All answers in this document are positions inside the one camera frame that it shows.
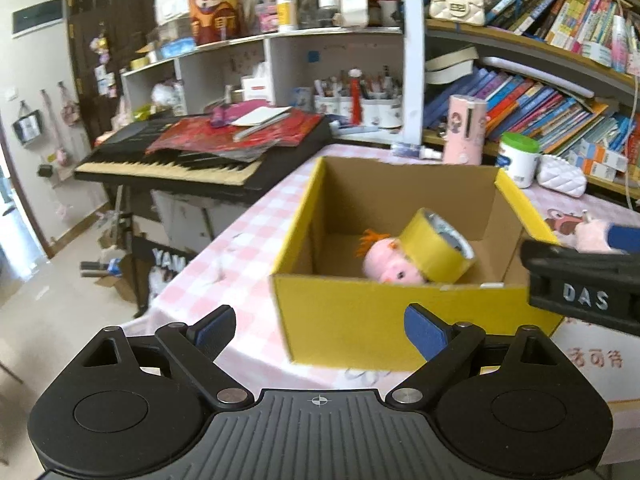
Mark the row of upright books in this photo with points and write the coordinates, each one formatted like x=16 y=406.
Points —
x=565 y=15

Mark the crumpled white plastic bag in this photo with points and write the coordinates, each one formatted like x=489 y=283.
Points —
x=167 y=97

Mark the white shelf unit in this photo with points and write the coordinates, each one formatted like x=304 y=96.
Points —
x=295 y=60

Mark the red fortune god figure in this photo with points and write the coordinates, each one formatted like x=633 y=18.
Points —
x=215 y=15

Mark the small white bottle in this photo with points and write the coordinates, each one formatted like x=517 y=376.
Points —
x=415 y=150

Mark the pink cylindrical box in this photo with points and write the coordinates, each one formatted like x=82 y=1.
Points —
x=462 y=135

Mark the white quilted pouch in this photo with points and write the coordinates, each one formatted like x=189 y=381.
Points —
x=560 y=175

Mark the brown cardboard box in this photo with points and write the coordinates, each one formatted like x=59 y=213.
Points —
x=120 y=285

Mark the red tassel ornament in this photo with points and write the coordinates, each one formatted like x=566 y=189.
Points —
x=355 y=95

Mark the white envelope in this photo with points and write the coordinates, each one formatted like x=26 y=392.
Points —
x=260 y=116

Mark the pink checked tablecloth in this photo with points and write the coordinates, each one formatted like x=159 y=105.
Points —
x=240 y=240

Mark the dark framed board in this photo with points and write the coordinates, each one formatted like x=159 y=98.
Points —
x=37 y=17

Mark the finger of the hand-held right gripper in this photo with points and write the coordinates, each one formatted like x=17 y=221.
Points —
x=625 y=239

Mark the white bottle yellow label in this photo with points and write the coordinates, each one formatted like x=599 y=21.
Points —
x=287 y=12

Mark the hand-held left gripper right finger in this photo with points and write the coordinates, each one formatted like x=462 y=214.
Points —
x=425 y=332

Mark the white jar green lid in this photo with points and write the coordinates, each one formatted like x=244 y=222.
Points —
x=517 y=165

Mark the glass jar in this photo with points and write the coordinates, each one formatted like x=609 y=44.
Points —
x=329 y=10

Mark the red papers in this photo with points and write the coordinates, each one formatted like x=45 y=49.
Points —
x=200 y=135

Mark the row of leaning books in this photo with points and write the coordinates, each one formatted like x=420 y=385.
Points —
x=530 y=110

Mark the pink doll head orange hair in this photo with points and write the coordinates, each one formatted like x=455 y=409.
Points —
x=385 y=262

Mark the black electronic keyboard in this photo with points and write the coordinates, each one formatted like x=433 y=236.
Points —
x=130 y=140

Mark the white printed plastic bag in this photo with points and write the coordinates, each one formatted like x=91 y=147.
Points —
x=160 y=285

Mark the white box red label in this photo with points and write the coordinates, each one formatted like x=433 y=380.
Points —
x=257 y=91

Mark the white printed mat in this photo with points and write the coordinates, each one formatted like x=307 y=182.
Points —
x=600 y=360

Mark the pink plush toy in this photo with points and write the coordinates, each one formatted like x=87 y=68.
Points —
x=592 y=235

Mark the small pink bag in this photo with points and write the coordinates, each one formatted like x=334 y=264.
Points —
x=70 y=114

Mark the black keyboard stand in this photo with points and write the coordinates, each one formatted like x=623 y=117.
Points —
x=167 y=260

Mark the black white tote bag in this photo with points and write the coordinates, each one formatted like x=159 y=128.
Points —
x=27 y=127

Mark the dark wooden door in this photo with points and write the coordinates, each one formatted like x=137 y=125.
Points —
x=85 y=25

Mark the yellow cardboard box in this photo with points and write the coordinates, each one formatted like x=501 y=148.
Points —
x=340 y=320

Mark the blue tissue pack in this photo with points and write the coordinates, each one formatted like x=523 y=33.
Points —
x=177 y=49

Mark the stack of white blue boxes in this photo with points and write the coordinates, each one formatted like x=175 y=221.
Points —
x=600 y=157

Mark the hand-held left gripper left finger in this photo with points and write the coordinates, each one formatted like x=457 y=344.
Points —
x=215 y=330

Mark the wooden bookshelf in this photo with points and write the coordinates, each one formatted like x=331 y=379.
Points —
x=525 y=42

